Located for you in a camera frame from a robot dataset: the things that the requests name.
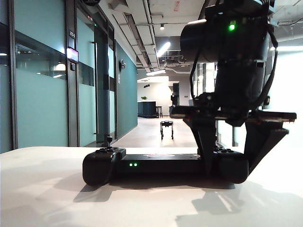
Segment black quadruped robot dog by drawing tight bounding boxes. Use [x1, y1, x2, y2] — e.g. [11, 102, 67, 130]
[160, 120, 175, 140]

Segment black handheld remote control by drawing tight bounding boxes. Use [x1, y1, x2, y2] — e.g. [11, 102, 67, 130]
[82, 135, 250, 186]

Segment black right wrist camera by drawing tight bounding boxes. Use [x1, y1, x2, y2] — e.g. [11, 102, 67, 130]
[191, 92, 220, 107]

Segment white linear ceiling light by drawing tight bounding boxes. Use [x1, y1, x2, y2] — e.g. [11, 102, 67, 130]
[156, 42, 171, 58]
[276, 46, 303, 52]
[146, 69, 166, 77]

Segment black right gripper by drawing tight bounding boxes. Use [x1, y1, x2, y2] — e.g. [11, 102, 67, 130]
[170, 105, 297, 176]

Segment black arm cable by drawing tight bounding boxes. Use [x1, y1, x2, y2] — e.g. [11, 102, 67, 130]
[190, 42, 205, 100]
[259, 21, 279, 106]

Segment lit door display panel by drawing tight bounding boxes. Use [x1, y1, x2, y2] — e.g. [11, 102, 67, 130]
[66, 47, 79, 63]

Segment long black door handle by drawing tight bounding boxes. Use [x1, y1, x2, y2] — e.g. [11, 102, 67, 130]
[91, 41, 98, 135]

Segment dark counter with white top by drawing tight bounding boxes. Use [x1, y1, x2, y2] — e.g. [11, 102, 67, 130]
[137, 100, 159, 119]

